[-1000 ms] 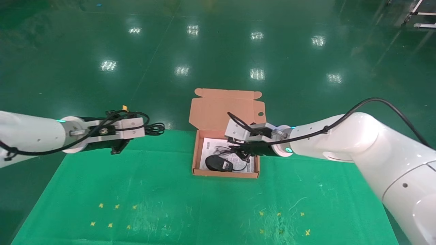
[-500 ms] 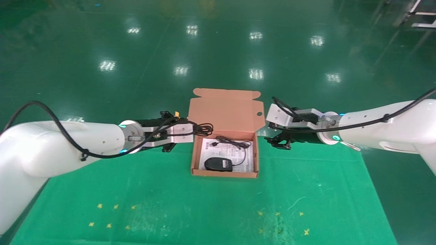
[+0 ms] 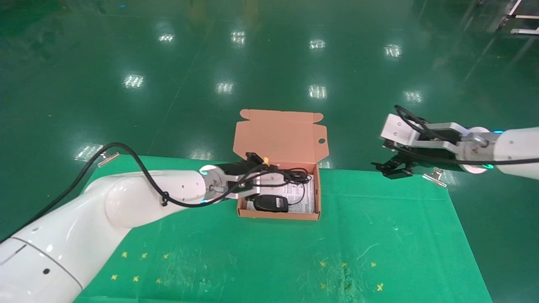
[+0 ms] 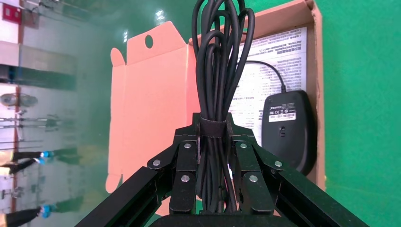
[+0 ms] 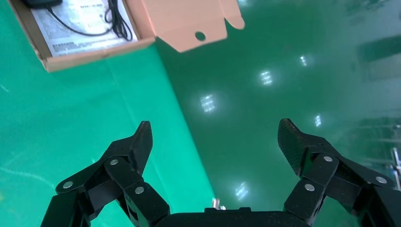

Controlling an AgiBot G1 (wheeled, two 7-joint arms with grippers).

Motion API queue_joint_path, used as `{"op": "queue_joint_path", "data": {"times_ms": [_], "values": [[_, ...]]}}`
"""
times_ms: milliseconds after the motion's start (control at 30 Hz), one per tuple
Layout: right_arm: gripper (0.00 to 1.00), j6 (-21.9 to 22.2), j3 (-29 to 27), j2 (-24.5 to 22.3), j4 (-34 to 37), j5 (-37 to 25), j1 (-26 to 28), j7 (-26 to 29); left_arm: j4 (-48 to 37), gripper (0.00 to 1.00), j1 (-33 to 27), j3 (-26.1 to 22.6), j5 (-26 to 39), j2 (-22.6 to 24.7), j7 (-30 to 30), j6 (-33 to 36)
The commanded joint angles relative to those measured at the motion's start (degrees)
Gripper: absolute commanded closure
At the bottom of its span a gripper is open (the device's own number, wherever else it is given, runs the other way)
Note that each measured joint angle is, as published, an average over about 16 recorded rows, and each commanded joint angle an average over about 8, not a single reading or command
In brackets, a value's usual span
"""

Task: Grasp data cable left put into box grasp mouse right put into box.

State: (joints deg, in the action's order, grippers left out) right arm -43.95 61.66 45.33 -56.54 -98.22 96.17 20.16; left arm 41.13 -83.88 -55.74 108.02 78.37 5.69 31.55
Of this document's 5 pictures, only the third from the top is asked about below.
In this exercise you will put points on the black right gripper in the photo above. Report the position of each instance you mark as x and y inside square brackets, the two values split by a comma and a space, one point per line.
[433, 153]

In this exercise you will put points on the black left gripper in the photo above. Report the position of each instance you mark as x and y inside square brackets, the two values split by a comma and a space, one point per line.
[233, 169]

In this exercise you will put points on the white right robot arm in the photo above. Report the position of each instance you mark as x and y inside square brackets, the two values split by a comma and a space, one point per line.
[518, 147]

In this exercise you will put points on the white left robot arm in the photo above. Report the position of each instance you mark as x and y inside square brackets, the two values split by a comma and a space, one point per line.
[84, 231]

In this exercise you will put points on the brown cardboard box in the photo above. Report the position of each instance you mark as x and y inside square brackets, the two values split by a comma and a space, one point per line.
[278, 139]

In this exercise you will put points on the silver metal clip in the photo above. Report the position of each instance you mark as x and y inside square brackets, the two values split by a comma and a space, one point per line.
[436, 180]
[108, 159]

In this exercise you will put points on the white printed instruction sheet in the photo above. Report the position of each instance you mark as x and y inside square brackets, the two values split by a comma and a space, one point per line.
[309, 204]

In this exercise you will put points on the green cloth mat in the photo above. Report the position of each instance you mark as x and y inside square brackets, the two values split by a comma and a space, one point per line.
[294, 252]

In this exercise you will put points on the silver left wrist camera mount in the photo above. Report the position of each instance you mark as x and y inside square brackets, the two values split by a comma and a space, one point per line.
[248, 191]

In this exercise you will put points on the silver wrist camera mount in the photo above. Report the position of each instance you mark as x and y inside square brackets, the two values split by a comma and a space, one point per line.
[248, 191]
[398, 128]

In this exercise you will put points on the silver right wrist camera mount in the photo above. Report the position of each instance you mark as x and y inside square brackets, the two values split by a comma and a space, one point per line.
[398, 128]

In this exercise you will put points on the white metal frame stand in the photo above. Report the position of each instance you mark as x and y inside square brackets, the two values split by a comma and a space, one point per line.
[526, 31]

